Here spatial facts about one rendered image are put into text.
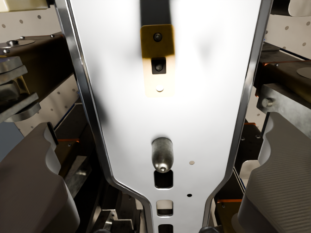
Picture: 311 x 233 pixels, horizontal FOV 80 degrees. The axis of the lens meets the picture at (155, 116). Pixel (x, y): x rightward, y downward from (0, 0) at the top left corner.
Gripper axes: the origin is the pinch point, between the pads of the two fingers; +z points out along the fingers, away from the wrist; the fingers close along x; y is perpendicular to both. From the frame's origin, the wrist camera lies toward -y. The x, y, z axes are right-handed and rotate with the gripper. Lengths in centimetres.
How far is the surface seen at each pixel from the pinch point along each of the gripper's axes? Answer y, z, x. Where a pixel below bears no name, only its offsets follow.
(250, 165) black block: 18.7, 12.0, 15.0
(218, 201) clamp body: 38.1, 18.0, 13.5
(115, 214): 32.3, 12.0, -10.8
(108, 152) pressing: 13.7, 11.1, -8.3
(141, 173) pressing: 18.7, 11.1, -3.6
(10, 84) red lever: -0.6, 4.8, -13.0
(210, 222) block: 77, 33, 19
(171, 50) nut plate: -1.3, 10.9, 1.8
